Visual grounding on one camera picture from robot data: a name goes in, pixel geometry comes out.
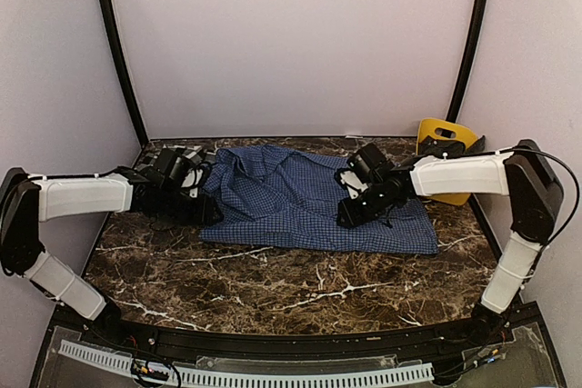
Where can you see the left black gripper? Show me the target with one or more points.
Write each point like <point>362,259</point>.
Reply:
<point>203,213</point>

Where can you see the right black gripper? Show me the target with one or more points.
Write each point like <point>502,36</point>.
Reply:
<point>351,216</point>

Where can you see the black white plaid shirt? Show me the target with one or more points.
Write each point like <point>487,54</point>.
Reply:
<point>197,154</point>

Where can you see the blue checked long sleeve shirt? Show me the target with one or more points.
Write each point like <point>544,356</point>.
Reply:
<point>275,196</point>

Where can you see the yellow plastic basket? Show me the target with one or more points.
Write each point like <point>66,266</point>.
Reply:
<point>440,178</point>

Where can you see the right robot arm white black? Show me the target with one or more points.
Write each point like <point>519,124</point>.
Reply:
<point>522,173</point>

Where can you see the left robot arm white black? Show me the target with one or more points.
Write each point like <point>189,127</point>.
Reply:
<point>169,184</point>

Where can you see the dark grey shirt in basket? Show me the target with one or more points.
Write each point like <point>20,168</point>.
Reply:
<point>449,147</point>

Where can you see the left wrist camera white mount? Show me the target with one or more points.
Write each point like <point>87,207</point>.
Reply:
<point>195,180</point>

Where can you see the black front rail frame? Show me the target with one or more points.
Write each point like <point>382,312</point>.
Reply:
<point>443,342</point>

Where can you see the white slotted cable duct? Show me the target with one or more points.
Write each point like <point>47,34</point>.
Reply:
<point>225,372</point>

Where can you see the left black corner post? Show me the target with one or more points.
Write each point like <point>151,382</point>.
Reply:
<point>122,73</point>

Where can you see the black corner post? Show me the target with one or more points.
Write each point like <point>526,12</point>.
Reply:
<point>467,60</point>
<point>122,73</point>

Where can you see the right black corner post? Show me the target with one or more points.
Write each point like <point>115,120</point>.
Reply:
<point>467,60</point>

